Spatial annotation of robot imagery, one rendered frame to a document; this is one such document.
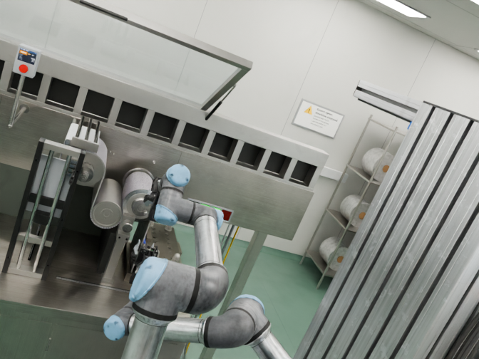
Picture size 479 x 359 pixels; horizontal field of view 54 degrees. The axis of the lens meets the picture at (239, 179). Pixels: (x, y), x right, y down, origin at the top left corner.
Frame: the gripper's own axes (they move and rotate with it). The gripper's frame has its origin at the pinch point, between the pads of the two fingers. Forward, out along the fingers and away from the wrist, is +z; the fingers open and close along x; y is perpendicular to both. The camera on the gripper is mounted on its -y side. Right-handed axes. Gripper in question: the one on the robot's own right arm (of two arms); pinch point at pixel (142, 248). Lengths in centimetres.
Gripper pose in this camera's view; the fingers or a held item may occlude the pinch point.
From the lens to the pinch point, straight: 199.6
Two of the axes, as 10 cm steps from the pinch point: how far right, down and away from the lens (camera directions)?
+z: -2.3, -3.6, 9.0
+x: -9.0, -2.8, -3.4
